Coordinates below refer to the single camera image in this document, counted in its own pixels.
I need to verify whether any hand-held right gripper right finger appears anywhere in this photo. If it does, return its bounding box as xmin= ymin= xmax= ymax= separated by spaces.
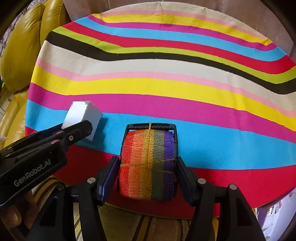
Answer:
xmin=176 ymin=156 xmax=266 ymax=241

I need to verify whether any person's left hand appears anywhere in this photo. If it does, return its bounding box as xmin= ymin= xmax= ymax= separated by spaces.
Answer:
xmin=0 ymin=191 xmax=34 ymax=230

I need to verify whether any yellow leather sofa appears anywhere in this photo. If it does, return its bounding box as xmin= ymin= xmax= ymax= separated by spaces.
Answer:
xmin=0 ymin=0 xmax=72 ymax=149

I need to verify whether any small white box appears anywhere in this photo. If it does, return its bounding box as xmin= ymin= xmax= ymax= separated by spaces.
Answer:
xmin=62 ymin=100 xmax=103 ymax=142

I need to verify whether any rainbow strap roll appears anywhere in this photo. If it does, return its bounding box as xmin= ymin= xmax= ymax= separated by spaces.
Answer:
xmin=119 ymin=123 xmax=178 ymax=202

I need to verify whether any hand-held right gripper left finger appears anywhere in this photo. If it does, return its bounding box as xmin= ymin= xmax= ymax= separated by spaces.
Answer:
xmin=30 ymin=156 xmax=120 ymax=241

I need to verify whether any purple storage box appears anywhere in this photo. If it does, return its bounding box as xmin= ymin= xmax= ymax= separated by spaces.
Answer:
xmin=257 ymin=188 xmax=296 ymax=232

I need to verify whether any colourful striped cloth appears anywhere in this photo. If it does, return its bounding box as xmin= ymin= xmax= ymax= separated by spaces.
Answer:
xmin=25 ymin=2 xmax=296 ymax=219

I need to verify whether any beige striped blanket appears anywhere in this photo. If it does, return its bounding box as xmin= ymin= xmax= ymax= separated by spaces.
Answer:
xmin=30 ymin=176 xmax=257 ymax=241

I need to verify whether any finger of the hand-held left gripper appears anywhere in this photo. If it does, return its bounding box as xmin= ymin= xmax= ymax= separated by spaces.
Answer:
xmin=0 ymin=126 xmax=67 ymax=153
xmin=7 ymin=120 xmax=92 ymax=159

